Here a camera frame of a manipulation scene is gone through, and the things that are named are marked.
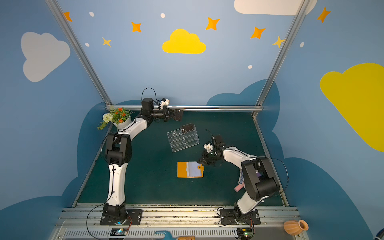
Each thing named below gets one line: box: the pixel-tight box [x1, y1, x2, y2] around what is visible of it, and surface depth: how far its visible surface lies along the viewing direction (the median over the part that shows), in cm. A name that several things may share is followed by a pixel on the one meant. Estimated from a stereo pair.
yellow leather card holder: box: [177, 161, 205, 178], surface depth 92 cm
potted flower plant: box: [97, 107, 135, 130], surface depth 102 cm
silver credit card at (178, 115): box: [173, 108, 184, 122], surface depth 95 cm
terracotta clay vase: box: [283, 219, 309, 236], surface depth 65 cm
